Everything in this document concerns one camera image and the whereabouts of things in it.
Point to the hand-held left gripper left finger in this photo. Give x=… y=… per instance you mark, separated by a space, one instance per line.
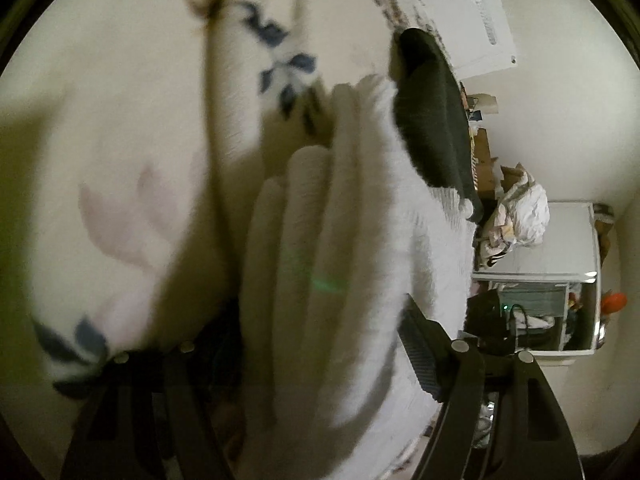
x=150 y=400

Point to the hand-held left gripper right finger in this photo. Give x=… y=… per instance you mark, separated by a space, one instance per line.
x=420 y=355

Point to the white towel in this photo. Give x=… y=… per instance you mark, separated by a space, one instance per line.
x=350 y=260

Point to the pile of clothes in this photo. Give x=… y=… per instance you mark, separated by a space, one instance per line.
x=525 y=210

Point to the white wardrobe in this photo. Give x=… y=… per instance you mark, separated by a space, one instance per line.
x=545 y=255

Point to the orange item in wardrobe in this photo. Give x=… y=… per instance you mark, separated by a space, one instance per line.
x=614 y=302

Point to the large cardboard box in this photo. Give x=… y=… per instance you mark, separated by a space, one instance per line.
x=482 y=149

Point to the black folded garment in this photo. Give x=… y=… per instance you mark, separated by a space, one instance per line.
x=430 y=120

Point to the floral bed sheet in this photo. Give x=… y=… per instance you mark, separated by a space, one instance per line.
x=100 y=110

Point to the white wall air conditioner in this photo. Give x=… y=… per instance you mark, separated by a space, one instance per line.
x=480 y=10

